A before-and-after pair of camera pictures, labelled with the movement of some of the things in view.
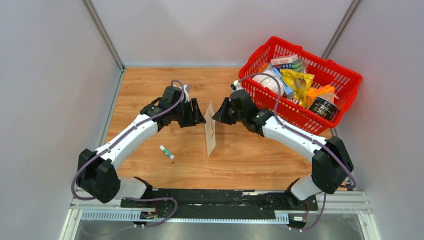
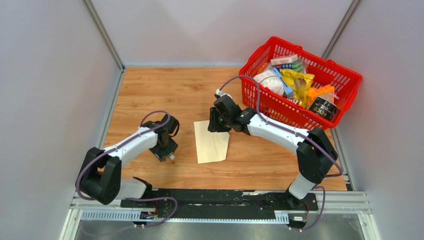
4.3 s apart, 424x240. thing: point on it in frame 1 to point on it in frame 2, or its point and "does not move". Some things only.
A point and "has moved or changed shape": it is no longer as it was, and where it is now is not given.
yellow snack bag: (300, 84) does not move
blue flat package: (288, 90) does not move
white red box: (287, 59) does not move
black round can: (325, 108) does not move
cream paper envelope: (210, 130) has moved or changed shape
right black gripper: (221, 114) to (213, 126)
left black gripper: (193, 119) to (160, 154)
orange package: (327, 91) does not move
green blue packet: (297, 65) does not move
